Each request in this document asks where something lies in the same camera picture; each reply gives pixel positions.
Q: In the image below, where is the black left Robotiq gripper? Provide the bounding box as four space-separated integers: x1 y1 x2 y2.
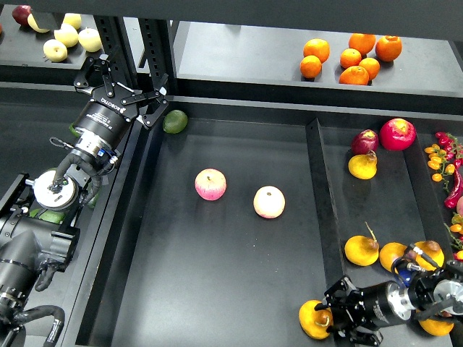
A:
73 45 169 147

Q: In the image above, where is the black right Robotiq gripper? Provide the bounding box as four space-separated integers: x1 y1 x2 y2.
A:
314 275 416 346

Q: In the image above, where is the yellow pear with stem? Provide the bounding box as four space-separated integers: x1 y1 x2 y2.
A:
298 299 333 340

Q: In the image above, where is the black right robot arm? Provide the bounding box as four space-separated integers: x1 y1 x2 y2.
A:
312 244 462 346

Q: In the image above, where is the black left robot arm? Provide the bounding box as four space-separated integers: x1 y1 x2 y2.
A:
1 54 169 346

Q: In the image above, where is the round green avocado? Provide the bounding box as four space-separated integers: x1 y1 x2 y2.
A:
163 110 188 134

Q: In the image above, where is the yellow pear long stem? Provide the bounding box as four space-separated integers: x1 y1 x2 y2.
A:
344 221 380 267

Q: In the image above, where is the green avocado top left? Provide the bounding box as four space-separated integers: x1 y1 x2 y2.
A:
69 123 80 137

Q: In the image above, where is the yellow pear middle right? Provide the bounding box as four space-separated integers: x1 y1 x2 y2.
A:
379 242 407 272

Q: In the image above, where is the yellow pear bottom right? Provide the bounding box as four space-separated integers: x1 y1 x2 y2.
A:
418 316 454 336

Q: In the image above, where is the yellow pear far right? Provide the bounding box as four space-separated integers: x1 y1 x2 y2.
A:
415 240 445 270

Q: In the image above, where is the yellow pear upper right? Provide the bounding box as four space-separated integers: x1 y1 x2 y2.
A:
348 150 378 180

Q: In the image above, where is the green avocado lower cluster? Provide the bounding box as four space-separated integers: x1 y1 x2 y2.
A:
29 209 65 224

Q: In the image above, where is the pale yellow apple right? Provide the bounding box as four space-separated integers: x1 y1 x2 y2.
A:
78 28 102 53

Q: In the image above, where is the pale yellow apple middle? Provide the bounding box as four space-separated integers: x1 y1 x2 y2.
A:
54 23 78 48

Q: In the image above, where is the pale yellow apple front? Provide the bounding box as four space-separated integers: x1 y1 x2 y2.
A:
43 39 68 62

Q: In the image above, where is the pale yellow apple back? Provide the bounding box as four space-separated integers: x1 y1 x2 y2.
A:
63 13 82 30

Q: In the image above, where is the black left tray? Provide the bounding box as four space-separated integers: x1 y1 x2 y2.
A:
1 87 149 346

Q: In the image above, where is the pink red apple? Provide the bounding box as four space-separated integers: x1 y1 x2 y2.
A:
195 168 227 201

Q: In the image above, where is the dark red apple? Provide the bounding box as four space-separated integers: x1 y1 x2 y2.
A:
12 5 31 26

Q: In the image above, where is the black right tray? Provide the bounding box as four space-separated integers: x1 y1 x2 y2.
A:
183 113 462 346

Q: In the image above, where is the pale yellow pink apple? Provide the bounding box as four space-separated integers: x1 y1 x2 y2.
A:
253 186 286 219

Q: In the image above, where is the red chili pepper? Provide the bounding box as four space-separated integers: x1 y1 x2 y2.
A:
443 169 462 209

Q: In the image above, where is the large black centre tray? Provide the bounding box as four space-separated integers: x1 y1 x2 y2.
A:
62 98 344 346

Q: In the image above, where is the orange cherry tomato bunch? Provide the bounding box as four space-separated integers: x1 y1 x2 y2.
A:
424 144 456 182

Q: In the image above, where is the orange lower left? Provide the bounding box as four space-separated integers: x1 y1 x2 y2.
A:
300 55 322 79

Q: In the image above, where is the red apple right tray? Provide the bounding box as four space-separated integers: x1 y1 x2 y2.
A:
379 118 417 151

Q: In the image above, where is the red cherry tomato bunch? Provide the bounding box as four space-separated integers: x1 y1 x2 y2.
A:
435 132 462 168

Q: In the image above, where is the orange top left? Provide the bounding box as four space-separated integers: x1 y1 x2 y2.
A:
303 38 331 64

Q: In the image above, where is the orange centre small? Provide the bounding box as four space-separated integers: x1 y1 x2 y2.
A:
339 48 362 69

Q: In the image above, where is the orange small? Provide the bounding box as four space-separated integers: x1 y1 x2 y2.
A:
359 57 381 80
339 48 362 69

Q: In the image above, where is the orange front large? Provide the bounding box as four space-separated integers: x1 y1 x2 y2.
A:
339 66 370 85

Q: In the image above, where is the orange right small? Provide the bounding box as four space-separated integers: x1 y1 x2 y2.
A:
359 57 381 80

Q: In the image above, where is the orange top right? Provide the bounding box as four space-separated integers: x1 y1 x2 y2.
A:
375 35 402 62

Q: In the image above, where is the black perforated shelf post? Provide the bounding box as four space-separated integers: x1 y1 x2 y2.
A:
138 18 178 95

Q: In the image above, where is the dark avocado by wall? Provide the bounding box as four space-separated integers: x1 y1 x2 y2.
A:
87 193 99 209

